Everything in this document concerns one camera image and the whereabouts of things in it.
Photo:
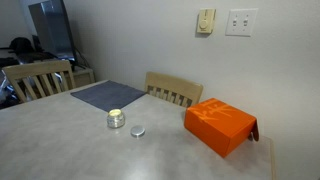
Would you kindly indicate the round silver lid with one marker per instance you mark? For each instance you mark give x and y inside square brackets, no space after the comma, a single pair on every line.
[137,131]

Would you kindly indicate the silver candle jar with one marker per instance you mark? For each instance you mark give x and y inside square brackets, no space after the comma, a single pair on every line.
[115,118]

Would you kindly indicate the dark blue cloth mat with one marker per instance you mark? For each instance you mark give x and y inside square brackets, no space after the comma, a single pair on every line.
[109,95]

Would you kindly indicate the orange cardboard box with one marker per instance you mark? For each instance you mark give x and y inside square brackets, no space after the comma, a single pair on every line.
[220,126]

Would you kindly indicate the wooden side cabinet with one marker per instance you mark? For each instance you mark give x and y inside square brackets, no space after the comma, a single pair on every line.
[83,77]

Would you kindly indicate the beige thermostat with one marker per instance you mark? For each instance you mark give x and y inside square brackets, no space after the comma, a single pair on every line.
[206,20]

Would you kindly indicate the wooden chair at table end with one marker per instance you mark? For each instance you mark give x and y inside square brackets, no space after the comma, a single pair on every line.
[41,79]

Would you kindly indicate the dark monitor screen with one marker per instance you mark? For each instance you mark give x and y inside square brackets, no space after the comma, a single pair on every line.
[52,26]

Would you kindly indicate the black bag on desk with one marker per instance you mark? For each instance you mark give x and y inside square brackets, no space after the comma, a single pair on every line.
[21,45]

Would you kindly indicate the wooden chair by wall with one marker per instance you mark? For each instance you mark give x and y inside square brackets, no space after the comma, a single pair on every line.
[173,89]

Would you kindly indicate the white double light switch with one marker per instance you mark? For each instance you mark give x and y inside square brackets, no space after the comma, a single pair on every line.
[241,22]

